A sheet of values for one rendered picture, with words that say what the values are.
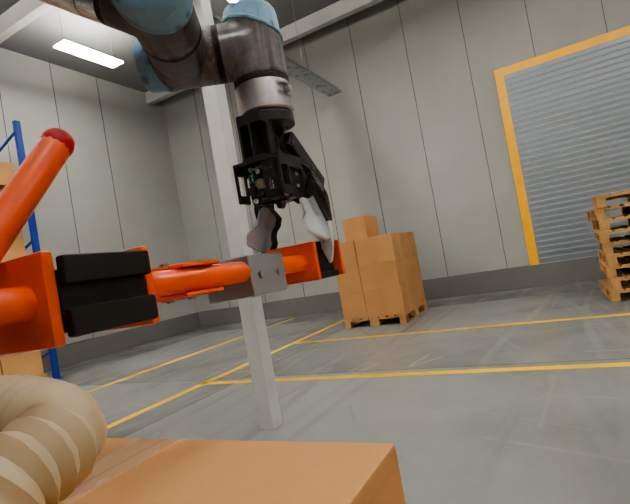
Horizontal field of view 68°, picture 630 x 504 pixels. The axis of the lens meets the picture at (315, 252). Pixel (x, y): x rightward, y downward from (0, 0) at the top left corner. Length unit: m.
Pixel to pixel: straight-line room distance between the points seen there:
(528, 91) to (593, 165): 1.70
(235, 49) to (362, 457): 0.52
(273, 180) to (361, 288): 6.60
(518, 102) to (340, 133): 3.56
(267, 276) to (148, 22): 0.28
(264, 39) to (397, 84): 9.49
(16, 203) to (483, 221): 9.14
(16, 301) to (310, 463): 0.20
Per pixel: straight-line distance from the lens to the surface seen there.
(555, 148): 9.23
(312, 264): 0.59
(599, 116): 9.31
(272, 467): 0.32
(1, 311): 0.32
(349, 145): 10.25
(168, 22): 0.55
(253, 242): 0.64
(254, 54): 0.66
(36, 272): 0.33
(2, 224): 0.35
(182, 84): 0.68
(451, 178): 9.49
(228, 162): 3.37
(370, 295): 7.12
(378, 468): 0.30
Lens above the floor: 1.06
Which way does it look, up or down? 2 degrees up
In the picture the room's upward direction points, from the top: 10 degrees counter-clockwise
